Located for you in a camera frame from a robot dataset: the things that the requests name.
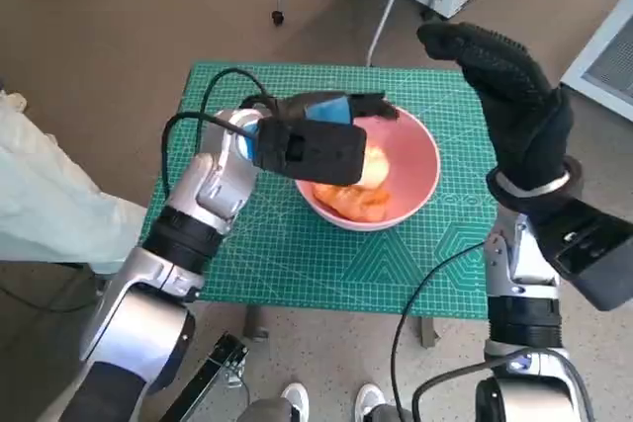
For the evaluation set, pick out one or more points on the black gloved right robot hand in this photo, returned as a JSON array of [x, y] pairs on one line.
[[529, 125]]

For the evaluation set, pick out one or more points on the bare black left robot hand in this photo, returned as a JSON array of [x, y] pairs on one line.
[[329, 108]]

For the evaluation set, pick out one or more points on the pale round bread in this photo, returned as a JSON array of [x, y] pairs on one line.
[[376, 170]]

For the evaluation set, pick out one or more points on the pink bowl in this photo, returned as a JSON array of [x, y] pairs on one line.
[[415, 155]]

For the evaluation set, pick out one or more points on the orange glazed striped bread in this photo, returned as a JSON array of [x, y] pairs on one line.
[[356, 204]]

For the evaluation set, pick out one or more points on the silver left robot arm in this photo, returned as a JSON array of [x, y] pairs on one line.
[[148, 333]]

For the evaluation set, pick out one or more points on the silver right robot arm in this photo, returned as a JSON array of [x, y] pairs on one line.
[[524, 323]]

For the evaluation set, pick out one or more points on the white flat vented unit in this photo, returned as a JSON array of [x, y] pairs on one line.
[[605, 61]]

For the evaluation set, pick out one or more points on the grey bent chair leg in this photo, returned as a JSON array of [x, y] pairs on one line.
[[388, 12]]

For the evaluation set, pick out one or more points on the green cutting mat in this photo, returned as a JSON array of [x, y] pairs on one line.
[[316, 269]]

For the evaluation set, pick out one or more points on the grey table leg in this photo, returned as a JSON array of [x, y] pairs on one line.
[[254, 323], [427, 330]]

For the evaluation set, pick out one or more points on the black metal stand bar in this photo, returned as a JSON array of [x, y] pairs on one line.
[[207, 372]]

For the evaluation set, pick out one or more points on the white shoe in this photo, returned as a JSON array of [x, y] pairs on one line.
[[295, 399], [368, 398]]

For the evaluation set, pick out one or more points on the person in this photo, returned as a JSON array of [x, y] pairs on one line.
[[49, 204]]

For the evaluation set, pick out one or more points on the grey trouser leg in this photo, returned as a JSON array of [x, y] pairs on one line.
[[267, 412], [390, 414]]

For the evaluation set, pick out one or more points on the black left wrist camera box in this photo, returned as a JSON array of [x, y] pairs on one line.
[[311, 150]]

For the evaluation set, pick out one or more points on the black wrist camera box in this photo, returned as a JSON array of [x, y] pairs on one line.
[[593, 249], [311, 150]]

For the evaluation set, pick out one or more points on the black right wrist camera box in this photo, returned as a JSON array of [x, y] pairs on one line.
[[593, 249]]

